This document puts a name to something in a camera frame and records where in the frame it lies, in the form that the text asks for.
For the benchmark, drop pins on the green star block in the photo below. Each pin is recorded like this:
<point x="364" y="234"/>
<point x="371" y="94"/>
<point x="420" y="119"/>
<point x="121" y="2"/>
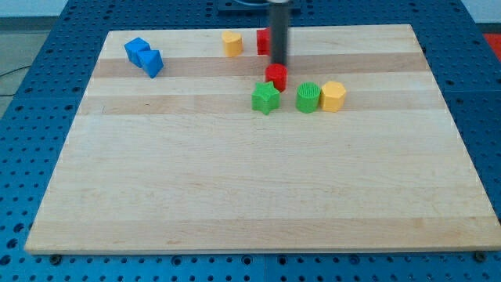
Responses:
<point x="265" y="97"/>

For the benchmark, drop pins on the yellow hexagon block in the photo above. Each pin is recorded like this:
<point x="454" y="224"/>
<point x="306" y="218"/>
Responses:
<point x="332" y="96"/>

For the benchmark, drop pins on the red block behind rod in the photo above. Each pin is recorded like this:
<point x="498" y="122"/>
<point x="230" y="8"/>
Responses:
<point x="263" y="41"/>

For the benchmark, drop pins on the blue cube block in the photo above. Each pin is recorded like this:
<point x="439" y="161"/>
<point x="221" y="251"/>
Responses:
<point x="133" y="48"/>

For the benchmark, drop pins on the blue triangular prism block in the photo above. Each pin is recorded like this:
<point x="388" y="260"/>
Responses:
<point x="151" y="62"/>

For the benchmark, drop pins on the yellow heart block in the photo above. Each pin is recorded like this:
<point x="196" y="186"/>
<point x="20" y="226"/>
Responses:
<point x="232" y="43"/>

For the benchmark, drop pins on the wooden board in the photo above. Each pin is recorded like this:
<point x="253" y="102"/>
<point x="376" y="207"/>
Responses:
<point x="181" y="164"/>

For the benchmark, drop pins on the green cylinder block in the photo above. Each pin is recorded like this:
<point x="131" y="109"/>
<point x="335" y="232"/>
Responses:
<point x="307" y="98"/>

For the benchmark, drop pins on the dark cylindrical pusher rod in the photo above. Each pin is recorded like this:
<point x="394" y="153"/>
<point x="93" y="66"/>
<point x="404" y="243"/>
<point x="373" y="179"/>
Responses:
<point x="279" y="22"/>

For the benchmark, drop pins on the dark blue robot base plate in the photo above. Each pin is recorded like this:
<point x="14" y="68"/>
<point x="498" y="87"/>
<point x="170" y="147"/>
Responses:
<point x="243" y="7"/>

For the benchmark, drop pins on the red cylinder block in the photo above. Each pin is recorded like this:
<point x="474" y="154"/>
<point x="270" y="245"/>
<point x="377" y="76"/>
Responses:
<point x="277" y="74"/>

